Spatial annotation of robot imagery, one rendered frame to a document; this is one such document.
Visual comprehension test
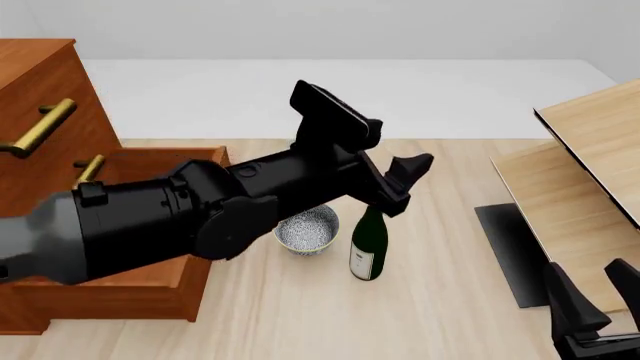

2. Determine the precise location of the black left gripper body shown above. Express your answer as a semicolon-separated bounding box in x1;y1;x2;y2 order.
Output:
349;150;413;219

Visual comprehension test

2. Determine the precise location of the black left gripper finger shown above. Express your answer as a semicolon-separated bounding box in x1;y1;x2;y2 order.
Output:
383;152;436;197

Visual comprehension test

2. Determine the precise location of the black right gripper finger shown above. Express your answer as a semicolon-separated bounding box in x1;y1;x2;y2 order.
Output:
543;261;613;339
603;258;640;324

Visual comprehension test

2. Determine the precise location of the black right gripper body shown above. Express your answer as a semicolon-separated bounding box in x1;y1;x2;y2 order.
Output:
552;330;640;360

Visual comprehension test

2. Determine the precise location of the dark green wine bottle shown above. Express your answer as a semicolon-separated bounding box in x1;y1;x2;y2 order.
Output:
348;203;390;282

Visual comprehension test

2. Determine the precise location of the wooden cabinet drawer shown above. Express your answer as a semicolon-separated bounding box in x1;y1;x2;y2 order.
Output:
11;144;232;324

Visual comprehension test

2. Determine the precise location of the wooden cabinet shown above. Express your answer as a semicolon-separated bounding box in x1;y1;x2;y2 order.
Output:
0;38;232;336

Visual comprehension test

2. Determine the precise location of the patterned bowl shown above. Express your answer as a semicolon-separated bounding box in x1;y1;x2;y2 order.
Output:
272;203;342;258

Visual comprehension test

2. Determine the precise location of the pale wooden rack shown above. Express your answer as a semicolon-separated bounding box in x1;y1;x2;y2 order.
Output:
489;78;640;315

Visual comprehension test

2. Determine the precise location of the long brass drawer handle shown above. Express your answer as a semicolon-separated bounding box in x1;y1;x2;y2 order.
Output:
0;97;78;159
72;153;107;189

